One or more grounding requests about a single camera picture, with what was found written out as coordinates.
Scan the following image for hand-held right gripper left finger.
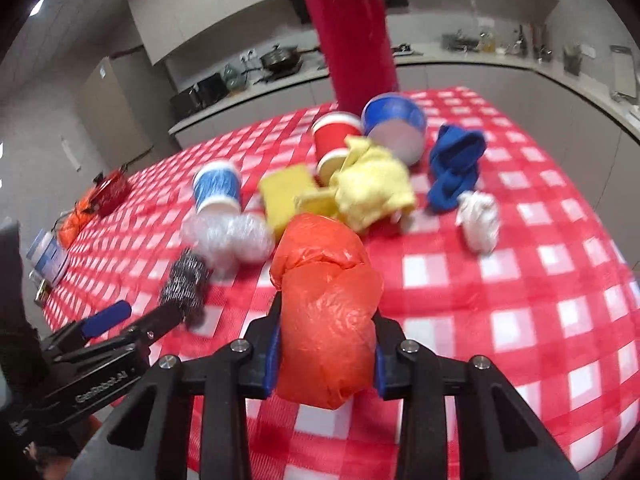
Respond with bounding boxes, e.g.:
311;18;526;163
60;292;283;480

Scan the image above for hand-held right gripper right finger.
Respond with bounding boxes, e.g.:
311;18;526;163
372;310;581;480

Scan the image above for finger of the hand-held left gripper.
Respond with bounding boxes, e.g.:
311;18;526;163
55;304;188;363
40;301;133;356

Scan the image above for orange plastic bag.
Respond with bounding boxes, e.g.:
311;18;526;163
269;213;383;411

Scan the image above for yellow sponge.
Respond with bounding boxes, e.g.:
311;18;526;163
259;162;340;236

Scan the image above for blue cloth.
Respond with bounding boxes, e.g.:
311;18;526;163
427;124;488;213

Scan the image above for steel wool scrubber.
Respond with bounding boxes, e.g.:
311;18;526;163
159;247;212;331

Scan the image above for white bottle with blue label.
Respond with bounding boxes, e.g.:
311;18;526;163
26;229;71;287

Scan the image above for clear plastic wrap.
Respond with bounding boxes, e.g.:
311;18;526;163
180;209;276;277

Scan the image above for red checkered tablecloth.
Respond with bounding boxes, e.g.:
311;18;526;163
42;86;640;480

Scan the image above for blue and white paper cup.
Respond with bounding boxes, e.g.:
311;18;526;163
192;159;244;216

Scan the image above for crumpled white paper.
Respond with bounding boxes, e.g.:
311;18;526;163
455;191;502;254

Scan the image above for yellow cloth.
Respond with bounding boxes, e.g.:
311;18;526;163
330;135;418;233

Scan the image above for grey refrigerator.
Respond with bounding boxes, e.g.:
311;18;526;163
75;55;156;171

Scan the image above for red paper cup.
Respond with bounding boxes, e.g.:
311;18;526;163
311;111;363;186

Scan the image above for black countertop appliance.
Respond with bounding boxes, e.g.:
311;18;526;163
170;72;226;121

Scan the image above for pot with glass lid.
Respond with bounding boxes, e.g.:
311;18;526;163
220;62;251;92

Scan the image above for black wok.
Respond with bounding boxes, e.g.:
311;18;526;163
260;45;321;73

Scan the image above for grey upper cabinets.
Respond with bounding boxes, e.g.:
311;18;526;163
125;0;561;66

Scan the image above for tall red bottle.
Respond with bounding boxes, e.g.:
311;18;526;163
300;0;399;111

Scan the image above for metal pan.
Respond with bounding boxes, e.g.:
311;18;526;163
442;30;481;53

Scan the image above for utensil rack with utensils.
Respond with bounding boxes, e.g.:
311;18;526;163
530;22;552;63

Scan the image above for white cutting board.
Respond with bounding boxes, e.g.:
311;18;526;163
609;45;638;101

